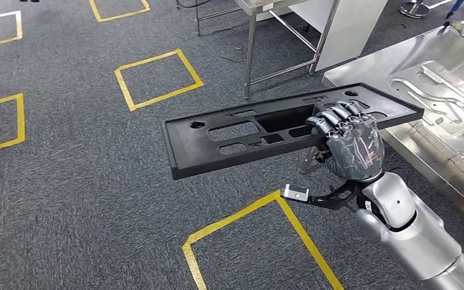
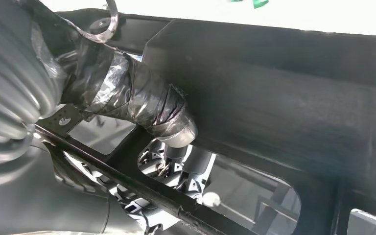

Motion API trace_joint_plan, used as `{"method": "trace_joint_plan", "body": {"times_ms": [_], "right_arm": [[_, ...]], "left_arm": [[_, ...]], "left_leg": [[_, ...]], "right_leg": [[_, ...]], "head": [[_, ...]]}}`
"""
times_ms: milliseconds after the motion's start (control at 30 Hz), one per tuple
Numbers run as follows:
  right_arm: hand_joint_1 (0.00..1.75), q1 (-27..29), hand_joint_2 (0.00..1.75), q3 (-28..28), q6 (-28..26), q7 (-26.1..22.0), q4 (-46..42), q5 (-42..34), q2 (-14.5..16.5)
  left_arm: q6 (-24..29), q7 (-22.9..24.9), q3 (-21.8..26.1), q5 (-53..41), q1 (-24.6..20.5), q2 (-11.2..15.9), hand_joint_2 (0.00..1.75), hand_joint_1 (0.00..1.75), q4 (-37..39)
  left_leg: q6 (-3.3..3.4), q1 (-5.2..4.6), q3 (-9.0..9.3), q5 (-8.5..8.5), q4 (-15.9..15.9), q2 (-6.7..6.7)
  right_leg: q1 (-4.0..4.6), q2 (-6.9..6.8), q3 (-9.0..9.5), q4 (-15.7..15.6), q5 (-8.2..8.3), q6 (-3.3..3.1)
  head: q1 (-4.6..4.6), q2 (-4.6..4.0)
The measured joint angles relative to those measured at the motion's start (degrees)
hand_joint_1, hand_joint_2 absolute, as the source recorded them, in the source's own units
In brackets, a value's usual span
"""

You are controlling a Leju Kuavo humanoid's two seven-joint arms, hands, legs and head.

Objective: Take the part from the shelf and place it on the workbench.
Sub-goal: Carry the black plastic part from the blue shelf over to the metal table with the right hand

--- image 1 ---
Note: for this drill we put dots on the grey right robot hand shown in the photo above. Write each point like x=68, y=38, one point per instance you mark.
x=356, y=148

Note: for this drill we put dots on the black plastic plate frame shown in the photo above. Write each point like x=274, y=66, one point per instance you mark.
x=192, y=148

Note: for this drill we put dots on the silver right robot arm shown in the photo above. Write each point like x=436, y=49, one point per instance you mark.
x=416, y=240

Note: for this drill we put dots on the stainless steel workbench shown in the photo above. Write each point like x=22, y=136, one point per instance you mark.
x=376, y=64

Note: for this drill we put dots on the stamped sheet metal panel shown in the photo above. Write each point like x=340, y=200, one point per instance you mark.
x=448, y=100

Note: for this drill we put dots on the steel side table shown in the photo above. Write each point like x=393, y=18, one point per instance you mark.
x=250, y=48

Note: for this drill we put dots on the chrome stanchion base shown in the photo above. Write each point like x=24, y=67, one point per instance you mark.
x=414, y=10

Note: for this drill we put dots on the small yellow label box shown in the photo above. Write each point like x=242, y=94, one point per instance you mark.
x=459, y=26

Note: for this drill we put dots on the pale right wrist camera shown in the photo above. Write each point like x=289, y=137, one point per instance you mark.
x=296, y=193

